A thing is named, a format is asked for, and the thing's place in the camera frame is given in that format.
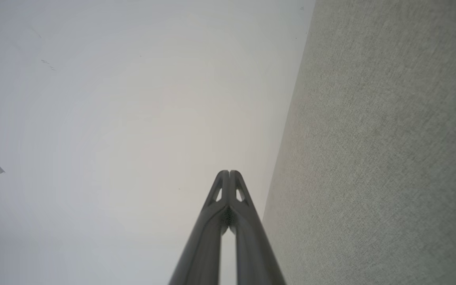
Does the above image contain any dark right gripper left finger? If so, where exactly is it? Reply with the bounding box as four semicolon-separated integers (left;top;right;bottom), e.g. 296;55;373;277
169;170;230;285

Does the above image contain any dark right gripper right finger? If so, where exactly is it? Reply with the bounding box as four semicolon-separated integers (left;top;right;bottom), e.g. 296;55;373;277
230;170;286;285

